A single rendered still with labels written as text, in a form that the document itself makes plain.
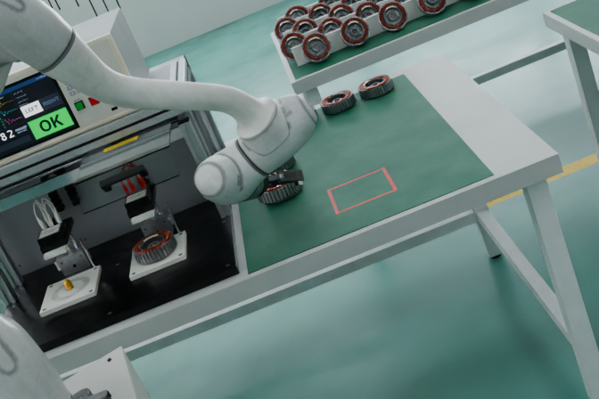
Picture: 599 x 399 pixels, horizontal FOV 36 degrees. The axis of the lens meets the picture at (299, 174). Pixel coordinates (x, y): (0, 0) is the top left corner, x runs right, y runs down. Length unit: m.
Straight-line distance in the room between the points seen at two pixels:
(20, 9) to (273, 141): 0.56
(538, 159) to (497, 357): 0.87
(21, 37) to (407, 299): 1.95
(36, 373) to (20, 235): 1.12
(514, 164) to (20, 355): 1.18
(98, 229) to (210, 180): 0.81
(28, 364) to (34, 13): 0.59
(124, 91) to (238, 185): 0.31
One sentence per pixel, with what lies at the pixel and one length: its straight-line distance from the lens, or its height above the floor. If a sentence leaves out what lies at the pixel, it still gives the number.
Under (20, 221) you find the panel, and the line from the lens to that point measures 2.64.
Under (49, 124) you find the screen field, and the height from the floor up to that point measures 1.17.
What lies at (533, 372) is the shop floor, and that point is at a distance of 2.75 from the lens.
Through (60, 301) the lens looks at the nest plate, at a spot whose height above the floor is 0.78.
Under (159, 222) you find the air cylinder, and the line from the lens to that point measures 2.46.
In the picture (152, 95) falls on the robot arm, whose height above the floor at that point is 1.27.
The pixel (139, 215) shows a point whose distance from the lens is 2.37.
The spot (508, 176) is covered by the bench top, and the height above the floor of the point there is 0.74.
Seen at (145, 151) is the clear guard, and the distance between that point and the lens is 2.18.
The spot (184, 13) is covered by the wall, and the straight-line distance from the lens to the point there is 8.68.
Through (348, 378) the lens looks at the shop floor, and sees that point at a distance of 2.99.
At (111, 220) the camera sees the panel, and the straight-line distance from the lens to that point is 2.61.
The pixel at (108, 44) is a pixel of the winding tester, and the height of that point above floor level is 1.30.
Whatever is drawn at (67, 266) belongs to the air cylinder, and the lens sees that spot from 2.53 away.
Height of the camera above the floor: 1.68
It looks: 21 degrees down
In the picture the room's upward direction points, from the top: 23 degrees counter-clockwise
